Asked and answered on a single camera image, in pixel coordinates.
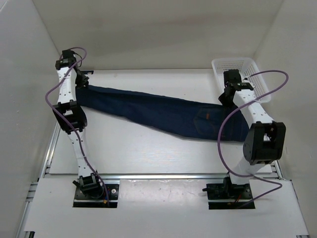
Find dark blue denim trousers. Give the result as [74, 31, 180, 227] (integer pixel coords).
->
[76, 85, 248, 142]

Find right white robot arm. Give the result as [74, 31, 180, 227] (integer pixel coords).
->
[219, 69, 286, 198]

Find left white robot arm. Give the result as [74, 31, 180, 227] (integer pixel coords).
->
[53, 49, 105, 199]

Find white plastic mesh basket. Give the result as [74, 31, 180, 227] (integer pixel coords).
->
[211, 57, 269, 99]

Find black corner bracket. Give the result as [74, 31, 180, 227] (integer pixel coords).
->
[83, 70, 94, 74]

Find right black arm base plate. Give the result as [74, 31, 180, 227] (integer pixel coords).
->
[202, 183, 256, 210]

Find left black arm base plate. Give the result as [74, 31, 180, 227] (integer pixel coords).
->
[73, 180, 119, 208]

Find aluminium left frame rail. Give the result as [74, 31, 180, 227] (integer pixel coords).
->
[15, 123, 60, 238]

